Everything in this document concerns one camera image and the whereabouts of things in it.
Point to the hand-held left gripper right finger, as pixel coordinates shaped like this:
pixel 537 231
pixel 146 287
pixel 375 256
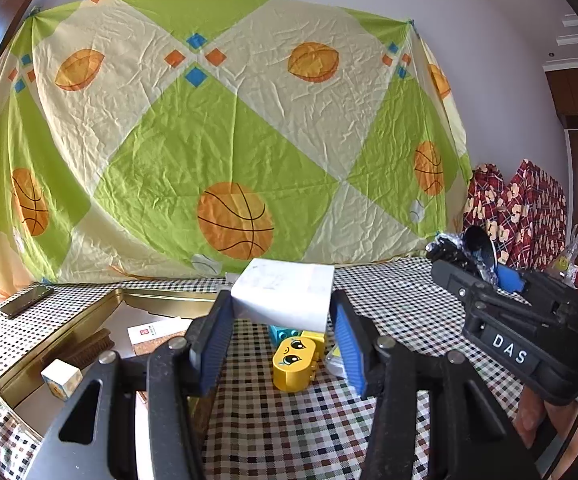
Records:
pixel 349 345

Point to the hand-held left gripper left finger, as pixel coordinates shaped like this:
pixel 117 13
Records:
pixel 214 340

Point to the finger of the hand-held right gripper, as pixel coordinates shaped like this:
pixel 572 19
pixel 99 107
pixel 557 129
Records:
pixel 511 277
pixel 454 277

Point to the plain yellow toy block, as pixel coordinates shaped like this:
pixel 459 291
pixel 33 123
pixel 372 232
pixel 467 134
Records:
pixel 314 336

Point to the yellow face toy block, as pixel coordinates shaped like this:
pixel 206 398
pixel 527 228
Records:
pixel 294 365

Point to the white patterned box red label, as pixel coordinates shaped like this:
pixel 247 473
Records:
pixel 154 330

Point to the teal toy block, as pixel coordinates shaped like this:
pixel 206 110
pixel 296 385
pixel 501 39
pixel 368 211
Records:
pixel 281 332

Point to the white charger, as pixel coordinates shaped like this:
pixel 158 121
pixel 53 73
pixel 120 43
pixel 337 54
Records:
pixel 284 295

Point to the brown wooden brush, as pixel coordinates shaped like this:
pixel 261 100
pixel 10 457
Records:
pixel 91 345

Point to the gold tin box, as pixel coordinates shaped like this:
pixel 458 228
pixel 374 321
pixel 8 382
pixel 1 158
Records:
pixel 94 305

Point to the white sunflower print box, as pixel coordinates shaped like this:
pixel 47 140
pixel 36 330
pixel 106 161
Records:
pixel 59 377

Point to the clear plastic bag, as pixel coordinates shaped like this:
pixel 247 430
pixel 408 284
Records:
pixel 564 262

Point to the checkered tablecloth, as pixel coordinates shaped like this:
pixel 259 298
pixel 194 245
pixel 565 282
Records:
pixel 394 292

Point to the red plaid printed cloth bundle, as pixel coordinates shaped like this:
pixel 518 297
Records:
pixel 484 195
pixel 534 210

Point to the dark smartphone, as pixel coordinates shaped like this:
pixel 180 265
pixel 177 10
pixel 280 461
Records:
pixel 24 301

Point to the basketball print bed sheet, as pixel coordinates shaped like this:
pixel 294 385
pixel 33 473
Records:
pixel 219 135

